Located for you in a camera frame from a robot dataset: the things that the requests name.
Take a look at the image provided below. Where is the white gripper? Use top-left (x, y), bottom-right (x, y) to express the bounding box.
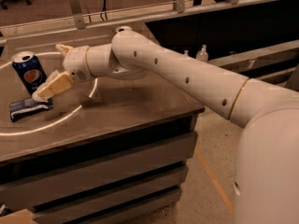
top-left (32, 44), bottom-right (93, 102)

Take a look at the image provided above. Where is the blue pepsi can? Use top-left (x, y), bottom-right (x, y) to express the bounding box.
top-left (11, 51), bottom-right (47, 94)

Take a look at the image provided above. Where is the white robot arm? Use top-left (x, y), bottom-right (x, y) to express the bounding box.
top-left (33, 27), bottom-right (299, 224)

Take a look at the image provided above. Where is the blue rxbar wrapper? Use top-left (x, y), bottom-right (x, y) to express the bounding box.
top-left (9, 98), bottom-right (53, 122)

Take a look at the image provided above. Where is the gold lacroix can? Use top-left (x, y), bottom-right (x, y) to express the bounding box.
top-left (115, 25), bottom-right (133, 34)

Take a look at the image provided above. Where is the metal railing with posts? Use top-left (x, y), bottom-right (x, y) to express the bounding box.
top-left (0, 0), bottom-right (280, 37)

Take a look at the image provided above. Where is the left clear sanitizer bottle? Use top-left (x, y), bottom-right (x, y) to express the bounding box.
top-left (183, 49), bottom-right (189, 56)

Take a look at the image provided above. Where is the clear sanitizer bottle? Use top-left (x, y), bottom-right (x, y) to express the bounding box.
top-left (196, 45), bottom-right (208, 62)
top-left (183, 49), bottom-right (189, 56)

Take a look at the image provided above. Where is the grey drawer cabinet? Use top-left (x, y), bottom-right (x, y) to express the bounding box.
top-left (0, 112), bottom-right (198, 224)

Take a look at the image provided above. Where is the right clear sanitizer bottle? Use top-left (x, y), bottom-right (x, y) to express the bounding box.
top-left (196, 45), bottom-right (208, 62)

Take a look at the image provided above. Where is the grey metal shelf ledge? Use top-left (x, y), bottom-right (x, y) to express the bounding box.
top-left (209, 40), bottom-right (299, 84)

